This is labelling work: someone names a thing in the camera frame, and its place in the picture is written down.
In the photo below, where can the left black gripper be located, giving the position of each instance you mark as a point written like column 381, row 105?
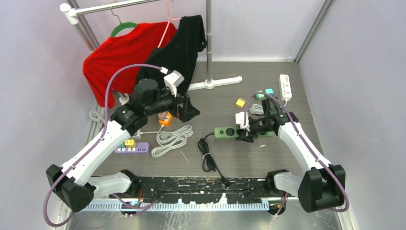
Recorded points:
column 187, row 111

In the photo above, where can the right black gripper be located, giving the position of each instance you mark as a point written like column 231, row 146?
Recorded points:
column 248, row 138

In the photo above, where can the orange power strip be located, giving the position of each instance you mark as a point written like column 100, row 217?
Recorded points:
column 166, row 122

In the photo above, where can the brown plug adapter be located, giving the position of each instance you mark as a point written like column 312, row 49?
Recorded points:
column 162, row 115

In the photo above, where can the yellow plug adapter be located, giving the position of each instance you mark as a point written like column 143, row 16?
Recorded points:
column 240, row 103

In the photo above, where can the green plug adapter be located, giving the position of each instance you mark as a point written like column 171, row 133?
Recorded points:
column 259, row 95

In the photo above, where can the teal plug adapter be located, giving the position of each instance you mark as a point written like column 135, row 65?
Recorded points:
column 270, row 91

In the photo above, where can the green power strip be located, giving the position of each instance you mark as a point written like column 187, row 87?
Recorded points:
column 231, row 132

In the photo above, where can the white power strip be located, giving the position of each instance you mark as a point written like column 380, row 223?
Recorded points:
column 285, row 87

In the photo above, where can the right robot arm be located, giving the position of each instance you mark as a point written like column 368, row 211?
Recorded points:
column 322, row 184

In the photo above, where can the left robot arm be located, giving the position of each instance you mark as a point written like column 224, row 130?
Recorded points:
column 73, row 182

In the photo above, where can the black t-shirt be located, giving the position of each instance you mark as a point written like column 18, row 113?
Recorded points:
column 181, row 52

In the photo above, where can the purple power strip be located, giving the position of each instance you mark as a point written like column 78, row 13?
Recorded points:
column 141, row 148

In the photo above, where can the yellow adapter on purple strip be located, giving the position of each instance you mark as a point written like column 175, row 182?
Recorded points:
column 130, row 143

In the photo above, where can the teal adapter on purple strip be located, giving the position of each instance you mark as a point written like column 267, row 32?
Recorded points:
column 120, row 146

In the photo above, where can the green clothes hanger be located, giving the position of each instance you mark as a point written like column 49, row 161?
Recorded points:
column 122, row 25

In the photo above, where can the pink clothes hanger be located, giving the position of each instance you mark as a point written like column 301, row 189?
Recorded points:
column 170, row 19

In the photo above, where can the white clothes rack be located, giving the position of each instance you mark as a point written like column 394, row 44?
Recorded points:
column 75, row 16

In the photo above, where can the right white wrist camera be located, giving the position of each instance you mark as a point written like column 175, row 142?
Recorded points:
column 242, row 121

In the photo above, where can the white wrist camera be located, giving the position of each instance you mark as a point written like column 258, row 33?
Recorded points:
column 242, row 121
column 172, row 81

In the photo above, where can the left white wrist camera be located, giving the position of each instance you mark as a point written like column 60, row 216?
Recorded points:
column 172, row 81

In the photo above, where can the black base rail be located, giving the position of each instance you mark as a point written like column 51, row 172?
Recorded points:
column 202, row 190

